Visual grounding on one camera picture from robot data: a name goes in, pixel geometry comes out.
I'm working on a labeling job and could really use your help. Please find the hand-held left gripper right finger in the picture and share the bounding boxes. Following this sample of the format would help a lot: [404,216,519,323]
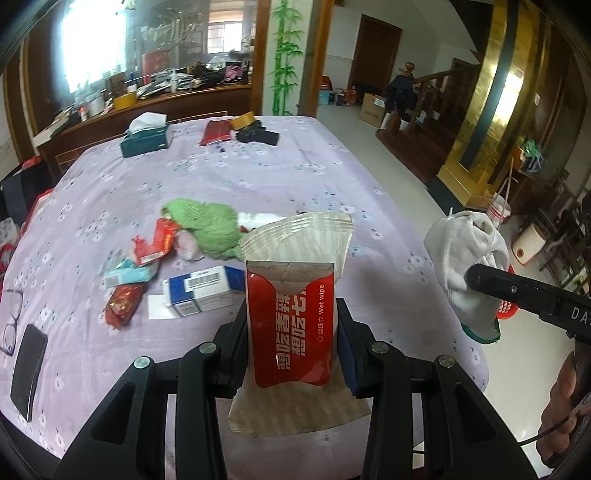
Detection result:
[336,298,539,480]

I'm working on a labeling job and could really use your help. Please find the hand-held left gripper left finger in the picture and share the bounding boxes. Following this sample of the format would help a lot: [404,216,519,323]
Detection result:
[54,298,250,480]

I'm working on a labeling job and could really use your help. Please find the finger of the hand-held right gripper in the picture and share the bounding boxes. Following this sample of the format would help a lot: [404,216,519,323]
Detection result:
[464,263,561,324]

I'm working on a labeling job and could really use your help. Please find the red plastic basket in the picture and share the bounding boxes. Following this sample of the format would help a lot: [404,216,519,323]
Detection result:
[496,265,518,320]

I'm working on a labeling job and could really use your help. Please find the red label wet wipe packet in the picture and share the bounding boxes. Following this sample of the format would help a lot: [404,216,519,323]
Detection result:
[228,211,374,435]

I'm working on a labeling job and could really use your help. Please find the white cloth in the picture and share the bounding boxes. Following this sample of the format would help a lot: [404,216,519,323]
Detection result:
[424,210,510,344]

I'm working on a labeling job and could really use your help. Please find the clear plastic bag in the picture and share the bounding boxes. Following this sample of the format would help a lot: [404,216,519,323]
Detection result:
[178,229,205,260]

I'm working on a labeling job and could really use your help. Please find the person's right hand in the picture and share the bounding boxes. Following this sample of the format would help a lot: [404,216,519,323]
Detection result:
[539,348,591,469]

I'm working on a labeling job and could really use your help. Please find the white round heater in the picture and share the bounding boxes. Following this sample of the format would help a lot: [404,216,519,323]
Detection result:
[513,224,546,265]

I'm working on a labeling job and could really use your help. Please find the blue and white box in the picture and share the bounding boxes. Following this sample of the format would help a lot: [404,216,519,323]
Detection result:
[161,265,247,317]

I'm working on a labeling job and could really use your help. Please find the white bucket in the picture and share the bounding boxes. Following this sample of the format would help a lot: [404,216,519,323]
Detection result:
[487,194,512,225]

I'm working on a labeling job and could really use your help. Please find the white card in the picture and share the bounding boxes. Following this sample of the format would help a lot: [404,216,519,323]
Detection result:
[148,294,179,320]

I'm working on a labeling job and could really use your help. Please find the dark red snack wrapper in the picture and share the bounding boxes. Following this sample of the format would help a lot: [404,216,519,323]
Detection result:
[105,282,147,328]

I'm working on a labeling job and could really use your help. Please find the green towel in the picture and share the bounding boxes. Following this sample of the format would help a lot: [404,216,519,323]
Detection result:
[161,198,246,262]

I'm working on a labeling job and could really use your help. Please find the white bottle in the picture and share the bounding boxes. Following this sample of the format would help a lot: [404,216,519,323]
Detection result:
[238,211,288,233]

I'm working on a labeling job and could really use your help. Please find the teal packet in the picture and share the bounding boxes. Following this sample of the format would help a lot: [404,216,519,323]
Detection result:
[102,261,158,289]

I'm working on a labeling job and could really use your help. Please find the bright red snack wrapper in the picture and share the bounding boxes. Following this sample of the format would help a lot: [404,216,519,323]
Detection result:
[133,218,182,267]

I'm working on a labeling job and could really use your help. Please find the green plastic bag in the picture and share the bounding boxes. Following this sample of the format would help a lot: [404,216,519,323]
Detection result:
[522,138,546,172]

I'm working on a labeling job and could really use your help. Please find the floral purple tablecloth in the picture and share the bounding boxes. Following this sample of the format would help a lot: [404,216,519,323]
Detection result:
[0,115,490,464]

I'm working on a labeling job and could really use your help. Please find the black pouch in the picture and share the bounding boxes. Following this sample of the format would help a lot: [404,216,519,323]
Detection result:
[236,121,280,147]

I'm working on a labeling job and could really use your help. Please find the black phone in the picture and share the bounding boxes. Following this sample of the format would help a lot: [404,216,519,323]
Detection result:
[10,324,48,423]

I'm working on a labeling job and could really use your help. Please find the wooden stair railing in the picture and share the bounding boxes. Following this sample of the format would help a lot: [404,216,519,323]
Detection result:
[402,59,468,127]

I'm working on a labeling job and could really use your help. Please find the dark jacket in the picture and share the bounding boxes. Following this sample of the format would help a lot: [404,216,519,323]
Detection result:
[385,74,419,114]

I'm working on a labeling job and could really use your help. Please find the teal tissue box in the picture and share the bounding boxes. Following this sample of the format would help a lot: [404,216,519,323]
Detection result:
[120,112,171,158]

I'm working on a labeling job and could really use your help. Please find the cardboard box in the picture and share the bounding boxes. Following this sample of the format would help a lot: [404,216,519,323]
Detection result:
[359,92,387,128]

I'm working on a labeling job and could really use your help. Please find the eyeglasses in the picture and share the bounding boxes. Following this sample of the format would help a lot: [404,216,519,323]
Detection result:
[0,290,23,357]

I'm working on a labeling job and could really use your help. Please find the wooden counter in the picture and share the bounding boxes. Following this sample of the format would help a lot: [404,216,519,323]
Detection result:
[34,83,253,172]

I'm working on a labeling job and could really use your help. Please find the brown wooden door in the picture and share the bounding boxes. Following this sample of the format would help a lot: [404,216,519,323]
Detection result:
[348,14,402,95]

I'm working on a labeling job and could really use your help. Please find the black cable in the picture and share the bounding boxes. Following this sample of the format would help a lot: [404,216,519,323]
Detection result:
[516,408,575,446]

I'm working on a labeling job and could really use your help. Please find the green bamboo wall decal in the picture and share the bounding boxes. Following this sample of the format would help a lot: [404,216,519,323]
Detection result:
[269,0,305,116]

